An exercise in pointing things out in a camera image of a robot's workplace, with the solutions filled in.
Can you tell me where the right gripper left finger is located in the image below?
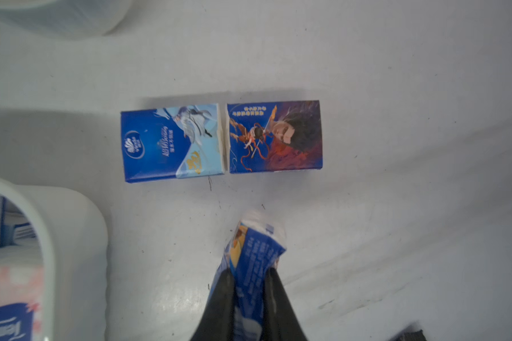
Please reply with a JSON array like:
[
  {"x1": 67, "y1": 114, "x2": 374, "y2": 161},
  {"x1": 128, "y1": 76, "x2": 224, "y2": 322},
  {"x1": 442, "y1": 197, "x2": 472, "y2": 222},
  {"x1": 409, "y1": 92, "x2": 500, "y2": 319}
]
[{"x1": 191, "y1": 269, "x2": 236, "y2": 341}]

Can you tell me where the blue orange tissue pack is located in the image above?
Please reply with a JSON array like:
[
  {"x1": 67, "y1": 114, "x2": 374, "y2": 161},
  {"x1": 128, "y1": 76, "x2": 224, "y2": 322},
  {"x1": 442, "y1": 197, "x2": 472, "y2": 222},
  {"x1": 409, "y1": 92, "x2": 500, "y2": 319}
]
[{"x1": 210, "y1": 210, "x2": 287, "y2": 340}]

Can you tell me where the blue white tissue pack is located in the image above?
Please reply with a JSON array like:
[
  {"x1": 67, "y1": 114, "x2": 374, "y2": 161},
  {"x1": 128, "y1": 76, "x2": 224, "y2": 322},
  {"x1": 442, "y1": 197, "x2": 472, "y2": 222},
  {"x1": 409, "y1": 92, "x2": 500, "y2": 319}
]
[{"x1": 120, "y1": 104, "x2": 225, "y2": 183}]

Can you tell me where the blue red tissue pack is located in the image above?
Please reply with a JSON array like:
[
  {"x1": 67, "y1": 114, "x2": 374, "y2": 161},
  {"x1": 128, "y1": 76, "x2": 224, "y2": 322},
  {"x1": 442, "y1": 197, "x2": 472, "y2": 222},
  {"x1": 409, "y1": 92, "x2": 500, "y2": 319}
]
[{"x1": 226, "y1": 100, "x2": 323, "y2": 174}]

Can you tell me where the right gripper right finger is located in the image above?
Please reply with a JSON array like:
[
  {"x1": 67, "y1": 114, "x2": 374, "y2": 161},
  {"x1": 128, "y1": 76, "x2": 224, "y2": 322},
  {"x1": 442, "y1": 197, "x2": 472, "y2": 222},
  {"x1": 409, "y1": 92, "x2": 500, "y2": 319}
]
[{"x1": 263, "y1": 268, "x2": 308, "y2": 341}]

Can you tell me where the pink tissue pack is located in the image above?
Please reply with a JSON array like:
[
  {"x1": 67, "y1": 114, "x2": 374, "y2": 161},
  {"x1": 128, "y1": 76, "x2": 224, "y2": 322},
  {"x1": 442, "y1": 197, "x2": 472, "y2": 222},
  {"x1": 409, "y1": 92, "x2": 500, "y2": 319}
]
[{"x1": 0, "y1": 265, "x2": 44, "y2": 313}]

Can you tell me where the white storage box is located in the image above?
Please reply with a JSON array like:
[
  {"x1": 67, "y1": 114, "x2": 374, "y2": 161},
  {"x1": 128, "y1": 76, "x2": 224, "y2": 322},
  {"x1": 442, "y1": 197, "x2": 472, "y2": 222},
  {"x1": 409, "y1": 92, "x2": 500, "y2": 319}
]
[{"x1": 0, "y1": 178, "x2": 108, "y2": 340}]

